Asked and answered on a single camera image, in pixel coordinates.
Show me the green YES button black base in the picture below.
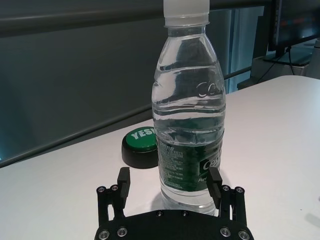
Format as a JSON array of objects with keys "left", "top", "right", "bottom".
[{"left": 121, "top": 126, "right": 160, "bottom": 169}]

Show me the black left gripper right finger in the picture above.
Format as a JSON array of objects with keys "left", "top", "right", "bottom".
[{"left": 206, "top": 166, "right": 248, "bottom": 226}]

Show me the grey handrail bar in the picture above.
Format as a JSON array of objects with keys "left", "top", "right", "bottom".
[{"left": 0, "top": 0, "right": 273, "bottom": 39}]

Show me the clear water bottle green label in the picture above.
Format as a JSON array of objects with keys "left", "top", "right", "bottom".
[{"left": 151, "top": 0, "right": 227, "bottom": 217}]

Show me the black monitor cable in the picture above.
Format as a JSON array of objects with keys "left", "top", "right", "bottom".
[{"left": 287, "top": 46, "right": 296, "bottom": 76}]

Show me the grey monitor desk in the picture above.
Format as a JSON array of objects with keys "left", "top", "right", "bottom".
[{"left": 236, "top": 56, "right": 312, "bottom": 91}]

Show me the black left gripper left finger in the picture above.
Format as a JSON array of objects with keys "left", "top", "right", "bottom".
[{"left": 96, "top": 166, "right": 131, "bottom": 227}]

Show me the black computer monitor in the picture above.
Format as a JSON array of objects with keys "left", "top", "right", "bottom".
[{"left": 263, "top": 0, "right": 320, "bottom": 66}]

